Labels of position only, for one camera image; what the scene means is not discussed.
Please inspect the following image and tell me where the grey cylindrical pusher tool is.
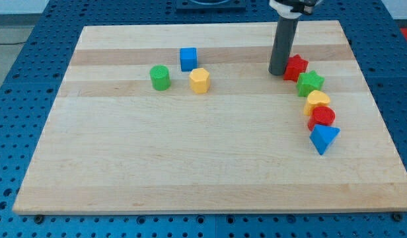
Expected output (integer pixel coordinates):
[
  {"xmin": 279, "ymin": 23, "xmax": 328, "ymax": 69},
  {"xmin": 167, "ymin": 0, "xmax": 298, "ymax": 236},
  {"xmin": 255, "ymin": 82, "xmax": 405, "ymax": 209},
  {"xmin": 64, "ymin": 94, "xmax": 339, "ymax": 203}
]
[{"xmin": 268, "ymin": 17, "xmax": 299, "ymax": 76}]

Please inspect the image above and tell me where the yellow hexagon block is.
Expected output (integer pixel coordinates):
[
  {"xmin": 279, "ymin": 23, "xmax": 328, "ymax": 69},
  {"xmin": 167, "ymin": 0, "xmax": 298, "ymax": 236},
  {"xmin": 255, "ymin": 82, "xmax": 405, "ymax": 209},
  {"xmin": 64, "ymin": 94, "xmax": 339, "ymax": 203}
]
[{"xmin": 189, "ymin": 68, "xmax": 211, "ymax": 94}]

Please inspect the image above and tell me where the red cylinder block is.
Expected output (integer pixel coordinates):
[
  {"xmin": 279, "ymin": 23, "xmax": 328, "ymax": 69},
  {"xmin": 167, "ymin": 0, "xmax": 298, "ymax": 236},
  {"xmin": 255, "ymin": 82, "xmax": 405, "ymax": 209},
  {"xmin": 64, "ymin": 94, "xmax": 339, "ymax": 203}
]
[{"xmin": 307, "ymin": 106, "xmax": 336, "ymax": 131}]

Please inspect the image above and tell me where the green star block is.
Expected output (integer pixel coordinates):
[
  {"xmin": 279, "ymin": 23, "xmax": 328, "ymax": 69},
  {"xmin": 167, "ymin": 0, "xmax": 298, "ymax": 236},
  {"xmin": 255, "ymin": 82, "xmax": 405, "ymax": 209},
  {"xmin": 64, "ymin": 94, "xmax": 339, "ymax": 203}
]
[{"xmin": 296, "ymin": 70, "xmax": 325, "ymax": 97}]

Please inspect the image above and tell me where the blue cube block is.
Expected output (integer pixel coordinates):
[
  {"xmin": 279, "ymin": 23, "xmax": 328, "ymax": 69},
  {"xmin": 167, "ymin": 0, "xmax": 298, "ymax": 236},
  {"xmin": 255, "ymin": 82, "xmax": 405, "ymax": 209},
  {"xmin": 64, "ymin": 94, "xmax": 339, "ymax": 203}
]
[{"xmin": 180, "ymin": 48, "xmax": 198, "ymax": 72}]

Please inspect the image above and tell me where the red star block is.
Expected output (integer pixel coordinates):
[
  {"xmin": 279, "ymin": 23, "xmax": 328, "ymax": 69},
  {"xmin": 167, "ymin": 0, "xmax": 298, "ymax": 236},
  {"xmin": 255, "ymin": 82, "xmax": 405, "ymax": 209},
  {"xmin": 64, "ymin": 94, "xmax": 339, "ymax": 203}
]
[{"xmin": 283, "ymin": 54, "xmax": 309, "ymax": 82}]

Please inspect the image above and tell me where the blue triangle block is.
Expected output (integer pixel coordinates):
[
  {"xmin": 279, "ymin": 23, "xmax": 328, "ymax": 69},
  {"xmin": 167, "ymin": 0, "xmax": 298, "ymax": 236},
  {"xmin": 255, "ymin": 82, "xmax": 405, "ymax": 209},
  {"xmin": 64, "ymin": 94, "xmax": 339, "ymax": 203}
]
[{"xmin": 309, "ymin": 124, "xmax": 341, "ymax": 155}]

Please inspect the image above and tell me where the yellow heart block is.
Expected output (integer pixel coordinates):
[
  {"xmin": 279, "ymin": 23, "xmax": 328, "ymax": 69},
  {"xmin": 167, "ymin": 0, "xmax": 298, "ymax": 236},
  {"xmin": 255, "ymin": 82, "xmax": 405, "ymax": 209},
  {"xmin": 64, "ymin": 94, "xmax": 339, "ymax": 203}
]
[{"xmin": 303, "ymin": 90, "xmax": 330, "ymax": 116}]

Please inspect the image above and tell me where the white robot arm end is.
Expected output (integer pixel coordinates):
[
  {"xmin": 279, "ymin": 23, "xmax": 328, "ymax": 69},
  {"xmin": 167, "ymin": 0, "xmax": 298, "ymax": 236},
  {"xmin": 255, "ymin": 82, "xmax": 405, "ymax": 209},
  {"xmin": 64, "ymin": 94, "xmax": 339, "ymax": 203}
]
[{"xmin": 269, "ymin": 0, "xmax": 323, "ymax": 19}]

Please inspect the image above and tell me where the wooden board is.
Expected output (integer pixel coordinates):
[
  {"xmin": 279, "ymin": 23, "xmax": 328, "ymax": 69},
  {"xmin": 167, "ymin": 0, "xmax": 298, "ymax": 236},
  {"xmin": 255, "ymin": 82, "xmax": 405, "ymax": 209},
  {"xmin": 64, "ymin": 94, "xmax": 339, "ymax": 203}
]
[{"xmin": 13, "ymin": 20, "xmax": 407, "ymax": 215}]

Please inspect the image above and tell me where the green cylinder block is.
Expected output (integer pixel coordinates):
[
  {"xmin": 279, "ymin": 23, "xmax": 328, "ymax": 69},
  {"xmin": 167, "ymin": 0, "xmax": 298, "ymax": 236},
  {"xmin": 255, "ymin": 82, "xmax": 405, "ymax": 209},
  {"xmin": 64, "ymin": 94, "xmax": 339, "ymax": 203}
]
[{"xmin": 149, "ymin": 65, "xmax": 171, "ymax": 91}]

